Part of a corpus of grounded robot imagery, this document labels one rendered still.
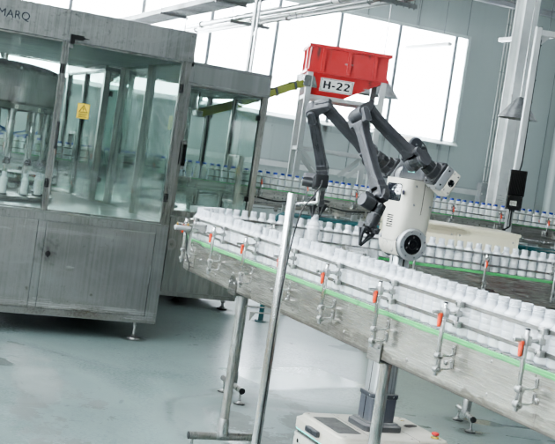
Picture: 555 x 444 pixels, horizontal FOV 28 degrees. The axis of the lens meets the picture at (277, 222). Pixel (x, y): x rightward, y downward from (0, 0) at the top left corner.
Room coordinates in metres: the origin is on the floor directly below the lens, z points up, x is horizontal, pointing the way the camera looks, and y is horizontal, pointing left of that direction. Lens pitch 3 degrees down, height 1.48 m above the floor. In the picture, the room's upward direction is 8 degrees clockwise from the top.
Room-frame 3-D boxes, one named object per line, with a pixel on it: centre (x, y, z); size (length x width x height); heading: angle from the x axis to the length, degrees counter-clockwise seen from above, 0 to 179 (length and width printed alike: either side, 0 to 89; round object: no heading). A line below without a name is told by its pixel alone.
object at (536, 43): (11.11, -2.31, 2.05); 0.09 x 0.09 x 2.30; 24
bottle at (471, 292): (3.66, -0.67, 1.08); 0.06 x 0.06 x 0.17
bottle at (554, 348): (3.22, -0.87, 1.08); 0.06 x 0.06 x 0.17
